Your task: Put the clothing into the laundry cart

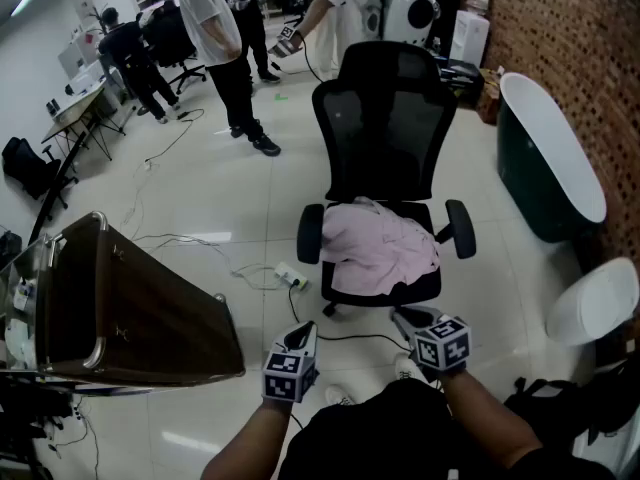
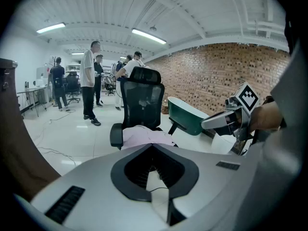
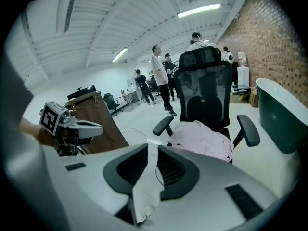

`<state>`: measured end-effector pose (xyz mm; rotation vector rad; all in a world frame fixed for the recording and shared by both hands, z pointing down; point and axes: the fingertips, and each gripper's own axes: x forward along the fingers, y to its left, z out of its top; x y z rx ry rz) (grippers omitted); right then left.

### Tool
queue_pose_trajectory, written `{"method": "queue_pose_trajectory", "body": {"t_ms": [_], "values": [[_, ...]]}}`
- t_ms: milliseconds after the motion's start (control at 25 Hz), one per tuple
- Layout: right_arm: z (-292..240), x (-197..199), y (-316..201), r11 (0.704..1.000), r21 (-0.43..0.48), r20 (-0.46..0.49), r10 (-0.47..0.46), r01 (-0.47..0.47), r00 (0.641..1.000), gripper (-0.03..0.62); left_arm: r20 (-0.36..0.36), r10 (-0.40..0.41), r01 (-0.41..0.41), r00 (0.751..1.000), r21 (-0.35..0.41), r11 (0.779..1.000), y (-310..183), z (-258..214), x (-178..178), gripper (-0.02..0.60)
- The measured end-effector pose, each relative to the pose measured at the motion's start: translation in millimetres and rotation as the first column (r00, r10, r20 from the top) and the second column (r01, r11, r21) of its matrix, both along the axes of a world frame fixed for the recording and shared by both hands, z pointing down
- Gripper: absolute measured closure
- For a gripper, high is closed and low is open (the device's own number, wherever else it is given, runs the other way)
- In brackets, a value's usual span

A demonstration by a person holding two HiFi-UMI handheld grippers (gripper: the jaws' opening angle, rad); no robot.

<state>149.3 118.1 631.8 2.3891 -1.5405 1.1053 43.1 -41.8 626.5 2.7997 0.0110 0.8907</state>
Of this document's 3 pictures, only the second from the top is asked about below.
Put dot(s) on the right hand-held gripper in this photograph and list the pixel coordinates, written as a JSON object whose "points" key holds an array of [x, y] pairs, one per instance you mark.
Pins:
{"points": [[247, 97]]}

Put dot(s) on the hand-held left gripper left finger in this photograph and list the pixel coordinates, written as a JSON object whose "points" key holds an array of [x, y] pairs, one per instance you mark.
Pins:
{"points": [[96, 177]]}

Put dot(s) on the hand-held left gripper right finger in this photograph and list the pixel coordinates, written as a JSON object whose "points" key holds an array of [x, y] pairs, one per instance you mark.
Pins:
{"points": [[211, 182]]}

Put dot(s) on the pink cloth garment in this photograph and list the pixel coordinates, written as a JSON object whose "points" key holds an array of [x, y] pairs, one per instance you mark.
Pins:
{"points": [[142, 136]]}

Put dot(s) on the person's right forearm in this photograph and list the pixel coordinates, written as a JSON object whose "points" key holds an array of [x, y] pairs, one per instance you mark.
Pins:
{"points": [[267, 117]]}

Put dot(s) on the dark green bathtub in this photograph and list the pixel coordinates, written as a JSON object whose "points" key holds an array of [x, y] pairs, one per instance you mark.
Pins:
{"points": [[185, 117]]}

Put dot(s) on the black mesh office chair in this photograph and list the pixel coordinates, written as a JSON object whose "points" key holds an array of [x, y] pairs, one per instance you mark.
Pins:
{"points": [[142, 97]]}

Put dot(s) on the wooden table with metal legs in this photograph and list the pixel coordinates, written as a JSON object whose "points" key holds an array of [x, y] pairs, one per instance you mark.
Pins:
{"points": [[33, 89]]}

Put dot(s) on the ceiling tube light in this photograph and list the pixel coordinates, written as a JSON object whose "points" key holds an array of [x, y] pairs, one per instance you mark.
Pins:
{"points": [[77, 53], [149, 35], [50, 28]]}

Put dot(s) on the white cabinet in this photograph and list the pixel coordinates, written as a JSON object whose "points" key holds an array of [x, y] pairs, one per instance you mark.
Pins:
{"points": [[43, 76]]}

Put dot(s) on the wall shelf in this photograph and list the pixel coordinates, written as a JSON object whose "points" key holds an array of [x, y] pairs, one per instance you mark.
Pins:
{"points": [[72, 67]]}

